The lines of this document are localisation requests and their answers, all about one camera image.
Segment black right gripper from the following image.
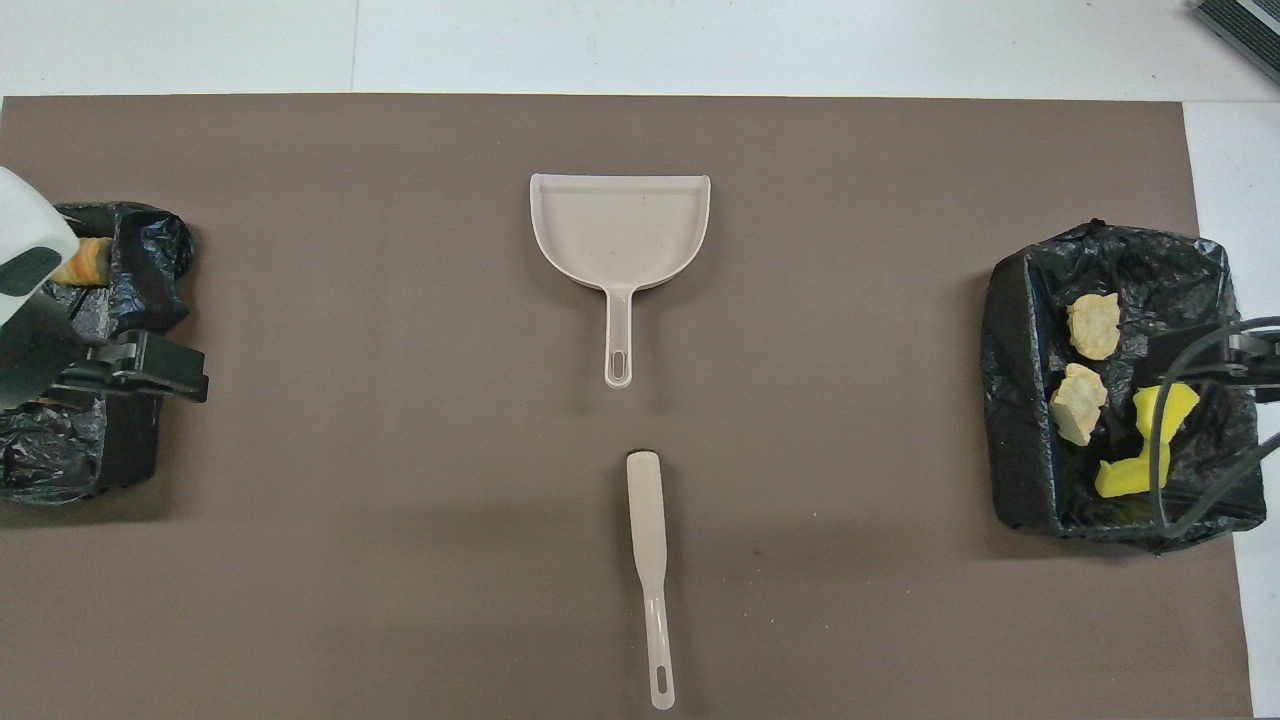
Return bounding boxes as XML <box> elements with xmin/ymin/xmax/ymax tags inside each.
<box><xmin>1145</xmin><ymin>330</ymin><xmax>1280</xmax><ymax>403</ymax></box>

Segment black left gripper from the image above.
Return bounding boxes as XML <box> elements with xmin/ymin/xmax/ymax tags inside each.
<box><xmin>60</xmin><ymin>330</ymin><xmax>210</xmax><ymax>405</ymax></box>

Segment green and yellow sponge piece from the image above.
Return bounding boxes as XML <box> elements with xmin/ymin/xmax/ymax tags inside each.
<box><xmin>1133</xmin><ymin>383</ymin><xmax>1201</xmax><ymax>446</ymax></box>

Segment beige toy bread piece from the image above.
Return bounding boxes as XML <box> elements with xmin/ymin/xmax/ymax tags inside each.
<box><xmin>1050</xmin><ymin>363</ymin><xmax>1109</xmax><ymax>448</ymax></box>
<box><xmin>1064</xmin><ymin>291</ymin><xmax>1121</xmax><ymax>361</ymax></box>

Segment orange striped toy croissant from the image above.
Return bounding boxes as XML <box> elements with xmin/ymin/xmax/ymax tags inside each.
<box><xmin>50</xmin><ymin>237</ymin><xmax>112</xmax><ymax>288</ymax></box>

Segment beige plastic dustpan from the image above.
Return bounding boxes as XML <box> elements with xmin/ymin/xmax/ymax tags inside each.
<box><xmin>529</xmin><ymin>173</ymin><xmax>712</xmax><ymax>389</ymax></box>

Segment beige hand brush black bristles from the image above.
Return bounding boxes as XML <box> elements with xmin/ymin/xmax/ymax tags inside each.
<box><xmin>626</xmin><ymin>451</ymin><xmax>677</xmax><ymax>711</ymax></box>

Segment black bag lined bin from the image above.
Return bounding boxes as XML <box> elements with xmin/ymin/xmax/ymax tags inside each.
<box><xmin>982</xmin><ymin>220</ymin><xmax>1267</xmax><ymax>554</ymax></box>
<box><xmin>0</xmin><ymin>202</ymin><xmax>194</xmax><ymax>506</ymax></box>

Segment dark ribbed grille object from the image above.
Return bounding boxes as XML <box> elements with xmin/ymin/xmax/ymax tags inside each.
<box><xmin>1192</xmin><ymin>0</ymin><xmax>1280</xmax><ymax>86</ymax></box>

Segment brown table mat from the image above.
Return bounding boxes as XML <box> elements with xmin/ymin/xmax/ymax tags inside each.
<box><xmin>0</xmin><ymin>95</ymin><xmax>1253</xmax><ymax>720</ymax></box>

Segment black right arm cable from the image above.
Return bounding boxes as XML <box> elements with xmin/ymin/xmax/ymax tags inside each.
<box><xmin>1145</xmin><ymin>315</ymin><xmax>1280</xmax><ymax>541</ymax></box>

